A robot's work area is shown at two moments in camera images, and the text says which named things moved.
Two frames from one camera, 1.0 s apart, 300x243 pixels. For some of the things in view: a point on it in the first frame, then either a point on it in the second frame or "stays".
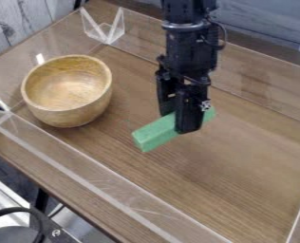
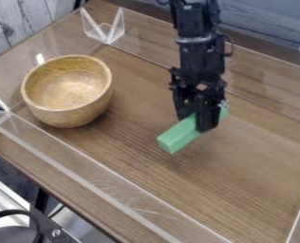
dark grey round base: (13, 234) stays
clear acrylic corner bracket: (105, 32) stays
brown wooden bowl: (66, 88) stays
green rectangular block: (161, 131) → (182, 131)
